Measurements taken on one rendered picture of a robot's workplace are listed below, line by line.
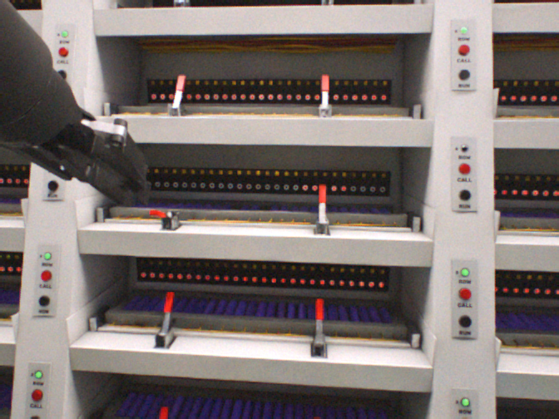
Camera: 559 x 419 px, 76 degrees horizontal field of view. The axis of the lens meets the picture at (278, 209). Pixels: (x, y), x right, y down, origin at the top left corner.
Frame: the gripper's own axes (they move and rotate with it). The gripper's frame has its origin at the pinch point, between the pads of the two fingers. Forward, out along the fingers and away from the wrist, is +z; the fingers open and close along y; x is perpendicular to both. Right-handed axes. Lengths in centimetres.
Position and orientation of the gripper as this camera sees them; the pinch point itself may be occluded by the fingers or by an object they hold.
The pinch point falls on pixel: (123, 185)
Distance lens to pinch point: 51.0
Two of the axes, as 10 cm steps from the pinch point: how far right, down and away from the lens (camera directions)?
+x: 0.5, -9.5, 3.2
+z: 0.6, 3.3, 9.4
